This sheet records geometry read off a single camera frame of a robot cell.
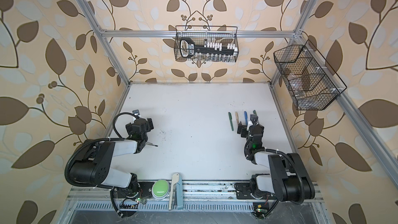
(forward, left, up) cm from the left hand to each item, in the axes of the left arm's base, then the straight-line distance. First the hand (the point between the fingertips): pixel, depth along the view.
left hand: (140, 119), depth 92 cm
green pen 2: (+12, -72, -6) cm, 73 cm away
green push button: (-35, -19, -5) cm, 40 cm away
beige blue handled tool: (-31, -27, -3) cm, 41 cm away
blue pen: (+8, -66, -7) cm, 67 cm away
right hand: (-1, -66, -1) cm, 66 cm away
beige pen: (+9, -60, -7) cm, 61 cm away
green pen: (+5, -56, -7) cm, 57 cm away
